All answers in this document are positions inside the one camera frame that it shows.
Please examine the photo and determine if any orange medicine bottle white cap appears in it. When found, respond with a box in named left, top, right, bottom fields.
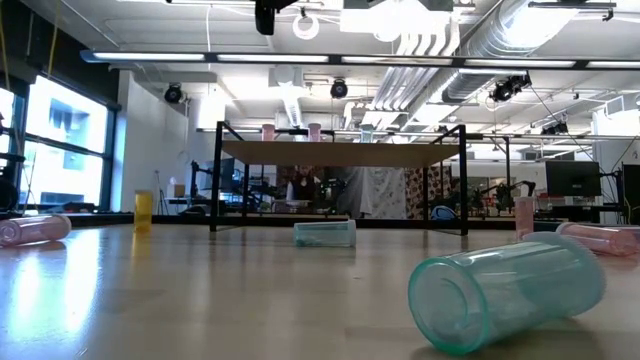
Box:
left=133, top=189, right=155, bottom=234

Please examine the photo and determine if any white ceiling air unit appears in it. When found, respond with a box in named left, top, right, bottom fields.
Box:
left=267, top=64, right=306, bottom=129

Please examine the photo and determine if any black overhead light bar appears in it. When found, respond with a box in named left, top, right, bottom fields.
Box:
left=79, top=48, right=640, bottom=71

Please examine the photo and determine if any white ceiling pipe bundle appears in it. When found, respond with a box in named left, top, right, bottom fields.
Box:
left=372, top=32, right=464, bottom=112

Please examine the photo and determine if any person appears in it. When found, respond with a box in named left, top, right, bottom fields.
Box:
left=284, top=167, right=321, bottom=214

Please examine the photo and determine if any black tripod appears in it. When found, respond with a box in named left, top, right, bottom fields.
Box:
left=153, top=169, right=169, bottom=216

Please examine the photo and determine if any grey hanging cloth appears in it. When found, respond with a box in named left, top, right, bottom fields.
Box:
left=335, top=166, right=409, bottom=220

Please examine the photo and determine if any brown patterned hanging cloth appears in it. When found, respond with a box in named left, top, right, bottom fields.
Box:
left=404, top=167, right=454, bottom=220

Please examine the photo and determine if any large window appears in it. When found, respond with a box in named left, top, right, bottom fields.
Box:
left=0, top=74, right=119, bottom=211

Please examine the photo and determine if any black ceiling spotlight cluster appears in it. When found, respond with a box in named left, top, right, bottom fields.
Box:
left=488, top=73, right=533, bottom=104

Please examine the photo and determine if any blue white ball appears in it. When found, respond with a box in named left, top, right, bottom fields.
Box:
left=429, top=204, right=457, bottom=222

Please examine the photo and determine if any black computer monitor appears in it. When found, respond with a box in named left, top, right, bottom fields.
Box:
left=621, top=163, right=640, bottom=226
left=544, top=159, right=603, bottom=198

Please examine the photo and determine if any black desk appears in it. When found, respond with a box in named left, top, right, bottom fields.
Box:
left=532, top=202, right=624, bottom=225

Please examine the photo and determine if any white coiled cable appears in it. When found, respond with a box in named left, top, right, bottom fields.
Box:
left=291, top=12, right=321, bottom=41

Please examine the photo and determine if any wooden shelf with black frame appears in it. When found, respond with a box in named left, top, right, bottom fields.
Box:
left=209, top=120, right=470, bottom=237

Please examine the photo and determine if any yellow hanging strap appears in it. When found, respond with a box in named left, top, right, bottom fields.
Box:
left=0, top=0, right=10, bottom=74
left=48, top=0, right=62, bottom=65

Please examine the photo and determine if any black aluminium rig frame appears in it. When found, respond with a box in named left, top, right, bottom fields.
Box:
left=0, top=212, right=566, bottom=231

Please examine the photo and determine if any silver ventilation duct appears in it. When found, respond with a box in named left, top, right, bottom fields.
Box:
left=439, top=0, right=584, bottom=104

